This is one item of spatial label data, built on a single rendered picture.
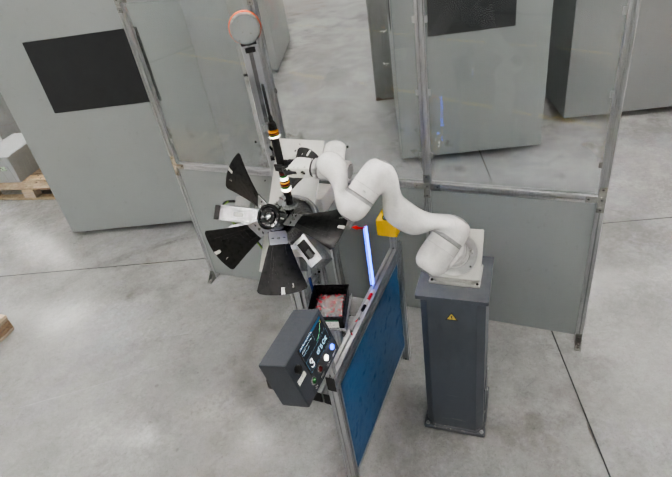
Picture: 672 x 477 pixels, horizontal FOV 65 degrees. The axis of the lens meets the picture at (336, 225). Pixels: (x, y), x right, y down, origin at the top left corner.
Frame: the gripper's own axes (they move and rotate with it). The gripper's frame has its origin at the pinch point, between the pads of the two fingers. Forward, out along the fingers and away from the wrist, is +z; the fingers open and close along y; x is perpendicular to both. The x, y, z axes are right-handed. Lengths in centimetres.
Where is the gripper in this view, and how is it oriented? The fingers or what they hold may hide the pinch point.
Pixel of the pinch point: (281, 165)
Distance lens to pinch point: 227.6
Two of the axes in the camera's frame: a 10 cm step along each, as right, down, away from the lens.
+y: 3.7, -5.7, 7.3
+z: -9.2, -1.2, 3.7
